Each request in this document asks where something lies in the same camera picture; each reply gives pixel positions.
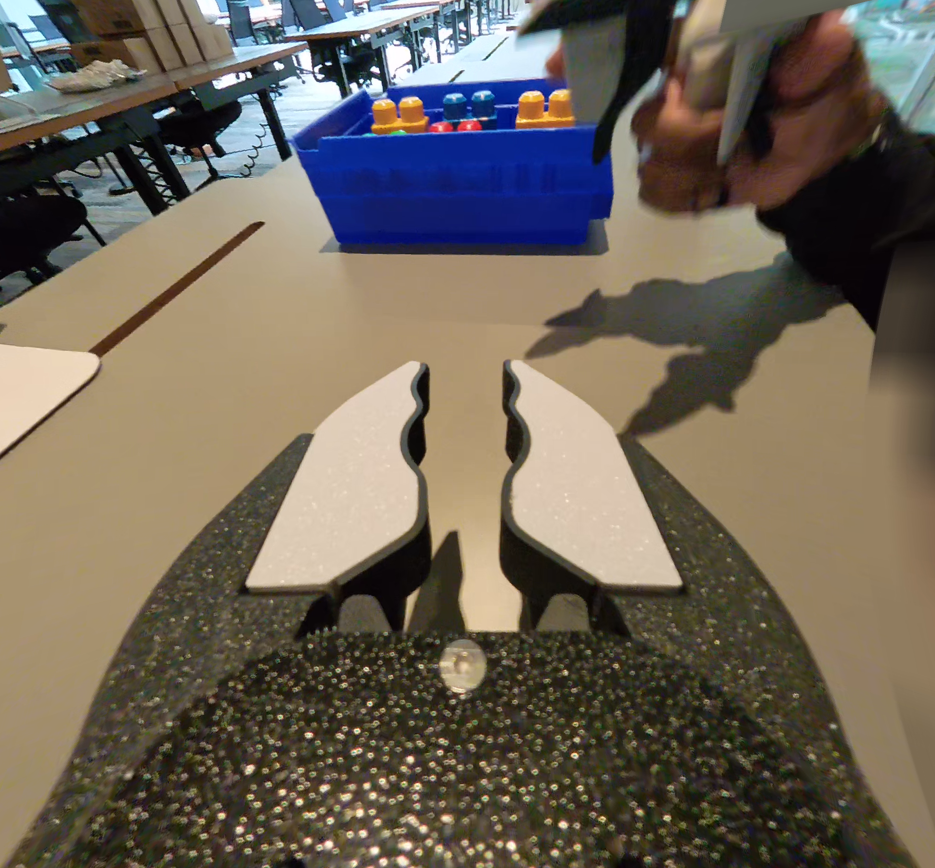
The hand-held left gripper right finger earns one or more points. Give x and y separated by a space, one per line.
584 503

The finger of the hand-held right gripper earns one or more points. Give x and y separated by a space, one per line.
595 75
599 2

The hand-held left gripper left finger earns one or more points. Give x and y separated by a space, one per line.
343 503

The yellow two-stud mega block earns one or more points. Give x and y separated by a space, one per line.
398 119
544 112

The blue plastic bin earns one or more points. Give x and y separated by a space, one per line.
453 188

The blue two-stud mega block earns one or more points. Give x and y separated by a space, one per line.
467 112

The person's right hand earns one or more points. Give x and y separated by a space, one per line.
803 123

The wooden office desk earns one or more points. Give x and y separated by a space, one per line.
219 64
350 24

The row of office chairs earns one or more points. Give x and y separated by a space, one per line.
299 2

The white flat board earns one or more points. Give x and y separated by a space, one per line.
36 393

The black office chair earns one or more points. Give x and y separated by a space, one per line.
36 232
197 126

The stack of cardboard boxes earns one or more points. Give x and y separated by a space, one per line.
146 28

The crumpled white plastic bag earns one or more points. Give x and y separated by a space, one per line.
95 75

